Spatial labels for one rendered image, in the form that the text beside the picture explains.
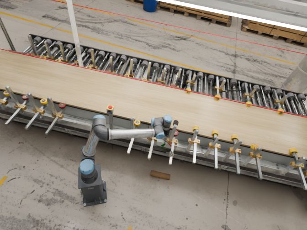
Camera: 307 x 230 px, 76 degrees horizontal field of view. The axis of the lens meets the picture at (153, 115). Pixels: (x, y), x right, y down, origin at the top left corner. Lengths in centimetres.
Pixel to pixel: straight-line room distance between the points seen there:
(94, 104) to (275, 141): 244
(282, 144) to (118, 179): 231
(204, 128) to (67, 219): 213
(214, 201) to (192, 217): 44
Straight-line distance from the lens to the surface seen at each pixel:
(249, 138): 289
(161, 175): 311
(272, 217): 364
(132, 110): 266
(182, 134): 270
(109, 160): 326
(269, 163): 320
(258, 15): 186
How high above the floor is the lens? 290
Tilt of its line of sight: 49 degrees down
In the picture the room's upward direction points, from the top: 11 degrees clockwise
